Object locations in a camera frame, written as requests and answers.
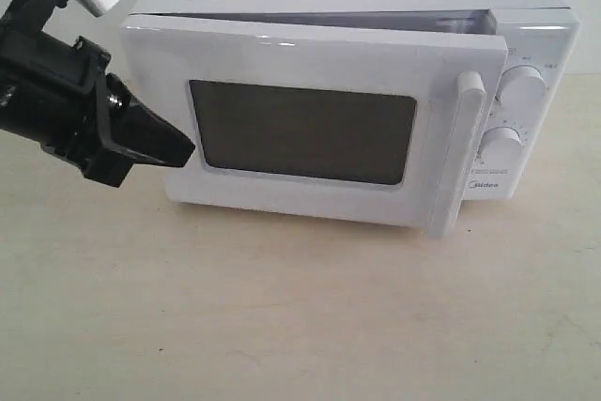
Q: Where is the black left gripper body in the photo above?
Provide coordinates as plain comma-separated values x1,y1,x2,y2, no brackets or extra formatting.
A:
1,27,134,188

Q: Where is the white microwave door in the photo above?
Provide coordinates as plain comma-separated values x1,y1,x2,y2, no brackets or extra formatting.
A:
120,14,508,238

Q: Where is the white microwave oven body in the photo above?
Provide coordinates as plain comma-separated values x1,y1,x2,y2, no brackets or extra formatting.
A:
120,0,579,200

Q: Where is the lower white timer knob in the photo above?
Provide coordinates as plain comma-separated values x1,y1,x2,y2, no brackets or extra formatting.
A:
480,127,523,164

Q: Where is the upper white control knob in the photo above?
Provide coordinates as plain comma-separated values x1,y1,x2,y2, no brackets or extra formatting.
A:
497,66,547,110

